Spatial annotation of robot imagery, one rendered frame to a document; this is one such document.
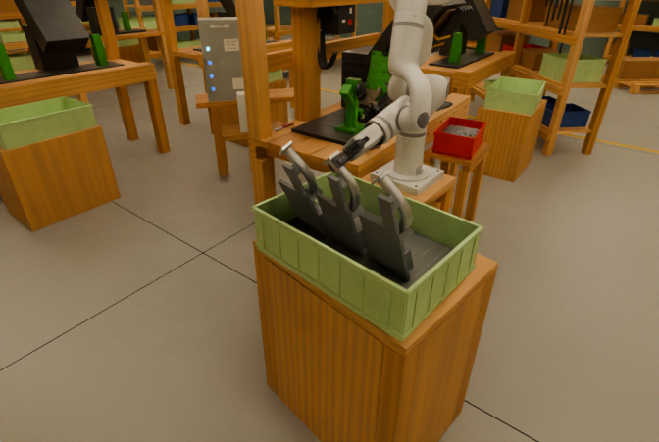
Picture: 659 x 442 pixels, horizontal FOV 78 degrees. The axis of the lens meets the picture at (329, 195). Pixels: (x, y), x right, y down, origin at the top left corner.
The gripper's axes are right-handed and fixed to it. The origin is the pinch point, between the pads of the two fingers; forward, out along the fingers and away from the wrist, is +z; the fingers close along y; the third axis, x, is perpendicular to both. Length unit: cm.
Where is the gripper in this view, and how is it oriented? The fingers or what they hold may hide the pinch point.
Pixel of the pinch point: (337, 162)
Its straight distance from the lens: 114.6
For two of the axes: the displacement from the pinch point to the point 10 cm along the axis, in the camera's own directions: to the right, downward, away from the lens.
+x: 6.4, 7.7, -0.2
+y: 2.8, -2.6, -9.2
